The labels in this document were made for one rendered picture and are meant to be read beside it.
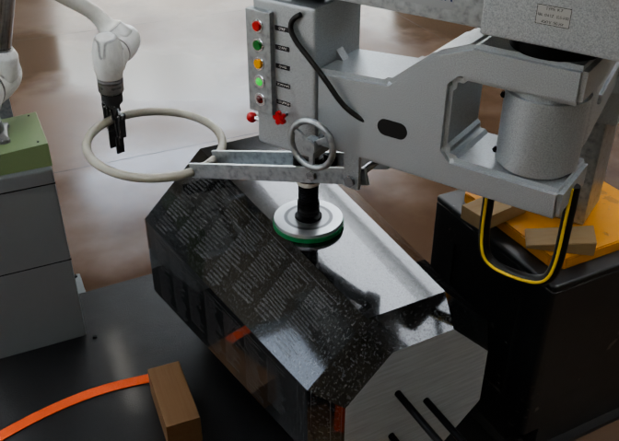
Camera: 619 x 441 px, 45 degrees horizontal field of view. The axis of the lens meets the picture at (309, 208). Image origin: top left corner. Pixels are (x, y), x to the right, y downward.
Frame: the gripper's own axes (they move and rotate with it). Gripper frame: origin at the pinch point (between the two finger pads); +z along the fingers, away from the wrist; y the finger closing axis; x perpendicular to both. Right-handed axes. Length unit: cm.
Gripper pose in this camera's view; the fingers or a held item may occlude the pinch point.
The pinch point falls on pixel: (116, 142)
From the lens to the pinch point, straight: 286.0
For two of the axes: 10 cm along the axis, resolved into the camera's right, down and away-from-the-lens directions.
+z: -0.5, 8.2, 5.6
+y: 6.6, 4.5, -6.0
